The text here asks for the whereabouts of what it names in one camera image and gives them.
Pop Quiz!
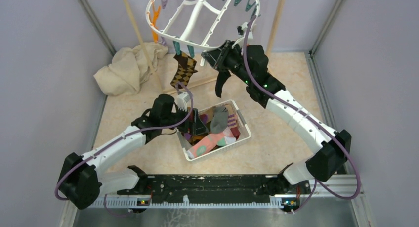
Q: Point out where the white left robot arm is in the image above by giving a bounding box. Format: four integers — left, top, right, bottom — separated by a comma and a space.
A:
54, 92, 199, 210

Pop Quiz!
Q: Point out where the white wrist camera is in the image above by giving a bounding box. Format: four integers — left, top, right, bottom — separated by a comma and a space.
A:
175, 92, 190, 111
235, 22, 253, 48

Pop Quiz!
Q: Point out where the thin brown argyle sock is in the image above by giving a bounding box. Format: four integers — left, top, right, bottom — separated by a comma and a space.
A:
170, 52, 197, 88

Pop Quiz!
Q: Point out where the aluminium front rail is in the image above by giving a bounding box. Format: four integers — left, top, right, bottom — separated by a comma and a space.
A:
73, 175, 361, 211

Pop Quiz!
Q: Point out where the black sock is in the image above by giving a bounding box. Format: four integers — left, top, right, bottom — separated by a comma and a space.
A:
215, 71, 231, 98

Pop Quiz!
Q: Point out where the pink sock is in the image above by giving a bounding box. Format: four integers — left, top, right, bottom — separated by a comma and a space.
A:
186, 127, 237, 159

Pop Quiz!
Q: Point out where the wooden drying rack frame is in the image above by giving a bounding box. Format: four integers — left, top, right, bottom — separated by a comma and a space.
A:
118, 0, 290, 92

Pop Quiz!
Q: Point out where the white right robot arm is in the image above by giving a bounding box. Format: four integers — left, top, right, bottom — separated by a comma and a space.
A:
201, 40, 351, 193

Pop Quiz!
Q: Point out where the beige crumpled cloth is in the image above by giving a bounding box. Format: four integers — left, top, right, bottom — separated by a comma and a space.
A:
93, 42, 168, 96

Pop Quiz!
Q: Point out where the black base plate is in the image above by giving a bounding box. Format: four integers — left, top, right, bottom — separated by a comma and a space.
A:
117, 174, 311, 204

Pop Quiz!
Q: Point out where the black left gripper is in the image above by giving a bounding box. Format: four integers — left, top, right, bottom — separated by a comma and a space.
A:
161, 104, 209, 136

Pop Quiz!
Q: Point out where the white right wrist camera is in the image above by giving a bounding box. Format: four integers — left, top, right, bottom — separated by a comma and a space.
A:
235, 22, 253, 48

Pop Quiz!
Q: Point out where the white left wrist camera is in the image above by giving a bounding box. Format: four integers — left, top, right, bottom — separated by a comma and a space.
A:
175, 92, 190, 111

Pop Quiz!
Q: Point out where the white oval clip hanger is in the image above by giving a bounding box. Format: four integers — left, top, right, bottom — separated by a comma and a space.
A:
145, 0, 261, 51

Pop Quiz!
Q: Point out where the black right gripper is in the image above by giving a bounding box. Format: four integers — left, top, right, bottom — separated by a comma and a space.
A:
202, 40, 252, 86

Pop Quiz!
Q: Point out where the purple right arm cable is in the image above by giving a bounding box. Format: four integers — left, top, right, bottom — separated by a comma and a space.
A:
243, 15, 362, 215

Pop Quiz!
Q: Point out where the striped beige maroon sock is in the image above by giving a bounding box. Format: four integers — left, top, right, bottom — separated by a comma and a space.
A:
225, 104, 241, 139

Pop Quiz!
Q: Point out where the maroon purple sock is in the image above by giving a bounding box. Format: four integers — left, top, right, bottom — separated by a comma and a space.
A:
182, 114, 209, 144

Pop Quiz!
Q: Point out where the white plastic basket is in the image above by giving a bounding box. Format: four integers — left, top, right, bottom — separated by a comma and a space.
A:
177, 100, 251, 162

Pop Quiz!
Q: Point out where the grey sock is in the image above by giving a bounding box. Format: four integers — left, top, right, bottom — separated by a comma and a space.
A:
210, 106, 229, 134

